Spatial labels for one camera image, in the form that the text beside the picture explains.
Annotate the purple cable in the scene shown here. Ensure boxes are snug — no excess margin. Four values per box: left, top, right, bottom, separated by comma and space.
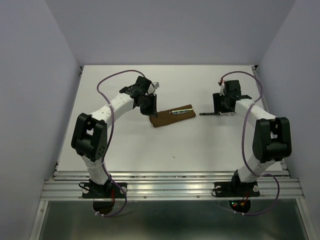
218, 71, 280, 216
94, 70, 148, 218

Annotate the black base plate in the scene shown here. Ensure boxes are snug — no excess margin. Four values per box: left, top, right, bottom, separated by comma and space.
78, 182, 125, 199
211, 181, 260, 199

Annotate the aluminium rail frame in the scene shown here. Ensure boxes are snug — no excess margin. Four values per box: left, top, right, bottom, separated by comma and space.
30, 65, 318, 240

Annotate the silver knife dark handle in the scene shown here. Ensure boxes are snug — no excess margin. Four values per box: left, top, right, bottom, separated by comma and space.
169, 108, 193, 115

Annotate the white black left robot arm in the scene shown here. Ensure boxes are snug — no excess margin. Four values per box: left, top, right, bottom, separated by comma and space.
71, 76, 160, 199

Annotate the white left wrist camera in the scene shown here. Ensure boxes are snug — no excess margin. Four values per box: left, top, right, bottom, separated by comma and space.
153, 82, 160, 90

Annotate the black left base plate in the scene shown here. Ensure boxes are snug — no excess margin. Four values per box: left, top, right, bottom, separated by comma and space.
78, 182, 125, 199

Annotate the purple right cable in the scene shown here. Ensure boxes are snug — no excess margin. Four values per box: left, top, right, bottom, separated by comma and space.
218, 71, 280, 216

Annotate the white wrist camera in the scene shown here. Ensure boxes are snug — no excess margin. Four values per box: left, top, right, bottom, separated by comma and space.
153, 82, 160, 90
219, 84, 225, 96

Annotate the silver fork dark handle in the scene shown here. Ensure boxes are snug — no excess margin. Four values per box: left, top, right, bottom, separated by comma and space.
199, 112, 236, 117

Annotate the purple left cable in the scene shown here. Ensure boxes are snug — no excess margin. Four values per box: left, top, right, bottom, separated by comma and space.
94, 70, 148, 218

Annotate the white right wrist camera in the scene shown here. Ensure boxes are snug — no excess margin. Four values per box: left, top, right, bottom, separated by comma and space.
219, 84, 225, 96

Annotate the brown cloth napkin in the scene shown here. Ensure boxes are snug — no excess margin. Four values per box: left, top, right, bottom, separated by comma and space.
149, 104, 196, 128

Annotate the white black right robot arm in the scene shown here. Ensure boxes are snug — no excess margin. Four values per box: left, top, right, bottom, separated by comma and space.
213, 80, 292, 195

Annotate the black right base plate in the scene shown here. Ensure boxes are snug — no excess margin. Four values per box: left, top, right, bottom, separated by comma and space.
211, 181, 260, 199

